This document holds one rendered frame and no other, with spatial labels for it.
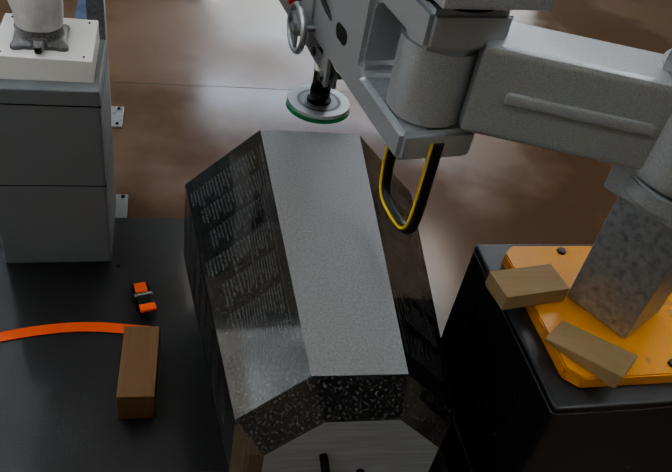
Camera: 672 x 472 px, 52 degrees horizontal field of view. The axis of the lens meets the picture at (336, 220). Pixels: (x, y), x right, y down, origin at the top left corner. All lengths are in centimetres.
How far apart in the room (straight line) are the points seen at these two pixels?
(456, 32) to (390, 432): 89
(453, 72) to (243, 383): 86
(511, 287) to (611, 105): 57
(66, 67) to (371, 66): 114
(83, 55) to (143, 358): 104
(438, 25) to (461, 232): 204
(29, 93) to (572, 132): 173
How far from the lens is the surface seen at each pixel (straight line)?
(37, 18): 253
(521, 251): 212
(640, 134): 165
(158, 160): 353
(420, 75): 155
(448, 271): 316
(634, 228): 184
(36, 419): 250
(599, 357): 186
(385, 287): 178
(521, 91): 157
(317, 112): 231
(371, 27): 175
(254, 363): 170
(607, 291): 195
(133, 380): 240
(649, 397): 195
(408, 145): 160
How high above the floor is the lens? 204
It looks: 39 degrees down
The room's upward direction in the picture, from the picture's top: 11 degrees clockwise
